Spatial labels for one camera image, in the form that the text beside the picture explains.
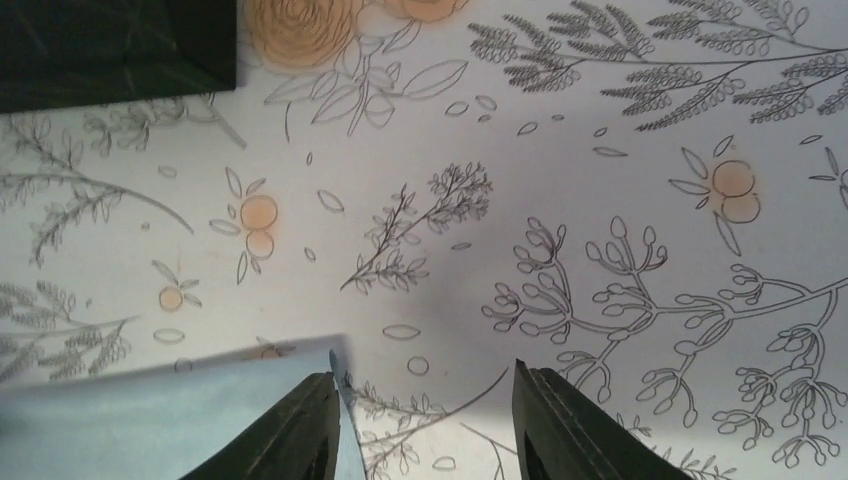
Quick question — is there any floral table mat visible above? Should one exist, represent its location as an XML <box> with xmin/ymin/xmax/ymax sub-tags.
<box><xmin>1</xmin><ymin>1</ymin><xmax>847</xmax><ymax>479</ymax></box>

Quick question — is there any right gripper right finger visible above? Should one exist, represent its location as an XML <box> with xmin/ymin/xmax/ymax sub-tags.
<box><xmin>512</xmin><ymin>360</ymin><xmax>688</xmax><ymax>480</ymax></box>

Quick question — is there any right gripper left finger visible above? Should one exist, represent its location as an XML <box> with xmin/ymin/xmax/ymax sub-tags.
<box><xmin>183</xmin><ymin>372</ymin><xmax>341</xmax><ymax>480</ymax></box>

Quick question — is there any black glasses case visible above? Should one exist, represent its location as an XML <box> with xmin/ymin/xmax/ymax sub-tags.
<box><xmin>1</xmin><ymin>0</ymin><xmax>237</xmax><ymax>114</ymax></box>

